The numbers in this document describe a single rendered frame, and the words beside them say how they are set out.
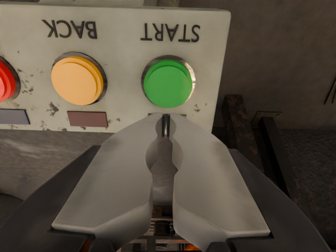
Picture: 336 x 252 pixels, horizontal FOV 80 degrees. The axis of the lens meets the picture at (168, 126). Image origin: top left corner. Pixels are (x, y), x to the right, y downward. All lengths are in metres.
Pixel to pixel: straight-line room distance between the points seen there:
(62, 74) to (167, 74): 0.08
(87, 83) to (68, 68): 0.02
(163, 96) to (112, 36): 0.06
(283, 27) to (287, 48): 0.09
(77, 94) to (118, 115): 0.04
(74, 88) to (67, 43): 0.03
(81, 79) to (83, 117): 0.04
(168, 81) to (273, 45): 0.79
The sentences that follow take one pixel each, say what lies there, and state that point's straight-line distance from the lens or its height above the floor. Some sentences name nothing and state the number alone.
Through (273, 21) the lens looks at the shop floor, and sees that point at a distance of 0.88.
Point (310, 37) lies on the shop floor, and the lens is 0.97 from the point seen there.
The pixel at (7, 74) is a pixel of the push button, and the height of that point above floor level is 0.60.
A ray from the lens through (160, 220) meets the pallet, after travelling 2.53.
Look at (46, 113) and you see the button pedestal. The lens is 0.22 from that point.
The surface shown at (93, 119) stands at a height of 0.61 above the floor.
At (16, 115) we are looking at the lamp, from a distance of 0.24.
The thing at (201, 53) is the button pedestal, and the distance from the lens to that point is 0.17.
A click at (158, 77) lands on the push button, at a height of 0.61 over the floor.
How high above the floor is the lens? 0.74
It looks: 39 degrees down
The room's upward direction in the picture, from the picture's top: 178 degrees counter-clockwise
